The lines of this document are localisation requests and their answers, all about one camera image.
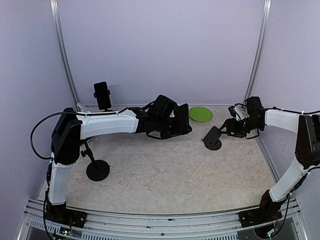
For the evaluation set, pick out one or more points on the green plate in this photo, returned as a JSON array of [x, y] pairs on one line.
[[200, 114]]

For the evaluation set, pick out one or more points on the low black round stand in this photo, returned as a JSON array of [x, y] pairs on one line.
[[212, 139]]

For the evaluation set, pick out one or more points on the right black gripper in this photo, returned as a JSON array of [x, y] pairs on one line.
[[229, 122]]

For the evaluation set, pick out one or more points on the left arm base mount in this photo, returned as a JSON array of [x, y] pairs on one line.
[[65, 216]]

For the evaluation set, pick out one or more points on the blue-edged black phone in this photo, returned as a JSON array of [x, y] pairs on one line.
[[182, 112]]

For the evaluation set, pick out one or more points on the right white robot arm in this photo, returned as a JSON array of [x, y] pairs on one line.
[[292, 137]]

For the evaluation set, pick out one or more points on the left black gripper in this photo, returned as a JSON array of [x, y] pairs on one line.
[[167, 136]]

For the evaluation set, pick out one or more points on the back black phone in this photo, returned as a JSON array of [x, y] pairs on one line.
[[100, 85]]

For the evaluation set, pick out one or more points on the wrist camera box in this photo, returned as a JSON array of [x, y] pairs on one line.
[[162, 107], [252, 106]]

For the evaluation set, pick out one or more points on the white folding phone stand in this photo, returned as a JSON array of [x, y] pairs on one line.
[[82, 108]]

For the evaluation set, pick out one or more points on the tall black pole stand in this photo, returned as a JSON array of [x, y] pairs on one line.
[[98, 169]]

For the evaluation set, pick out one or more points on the back black clamp stand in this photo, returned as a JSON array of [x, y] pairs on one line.
[[102, 96]]

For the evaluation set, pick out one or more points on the aluminium corner post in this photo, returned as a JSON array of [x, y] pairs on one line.
[[54, 6], [267, 5]]

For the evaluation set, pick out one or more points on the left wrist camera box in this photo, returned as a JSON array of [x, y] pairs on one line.
[[162, 107]]

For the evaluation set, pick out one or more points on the front aluminium rail frame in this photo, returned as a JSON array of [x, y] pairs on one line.
[[103, 225]]

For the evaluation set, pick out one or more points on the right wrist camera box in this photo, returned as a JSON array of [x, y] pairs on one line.
[[252, 106]]

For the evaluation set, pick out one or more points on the right aluminium corner post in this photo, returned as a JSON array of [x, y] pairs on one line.
[[267, 5]]

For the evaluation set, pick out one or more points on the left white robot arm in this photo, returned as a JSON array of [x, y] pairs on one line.
[[74, 129]]

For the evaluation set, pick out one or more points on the left aluminium corner post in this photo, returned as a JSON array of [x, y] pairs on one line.
[[54, 6]]

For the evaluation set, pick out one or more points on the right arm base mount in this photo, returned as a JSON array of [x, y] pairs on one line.
[[255, 216]]

